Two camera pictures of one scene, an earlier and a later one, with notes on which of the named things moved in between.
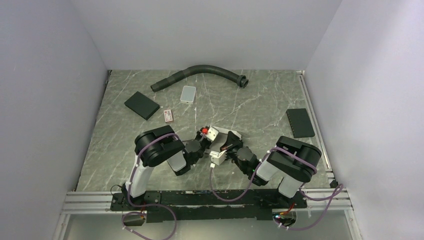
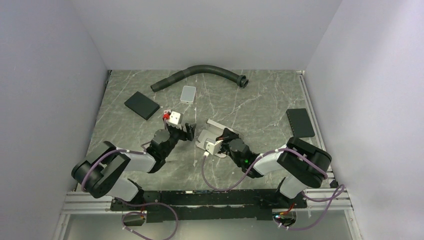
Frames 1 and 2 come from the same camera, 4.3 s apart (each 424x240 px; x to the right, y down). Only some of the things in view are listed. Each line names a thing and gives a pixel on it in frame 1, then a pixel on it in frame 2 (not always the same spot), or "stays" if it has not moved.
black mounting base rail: x=176 y=205 stays
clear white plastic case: x=188 y=94 stays
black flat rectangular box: x=142 y=105 stays
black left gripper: x=200 y=134 -> x=189 y=135
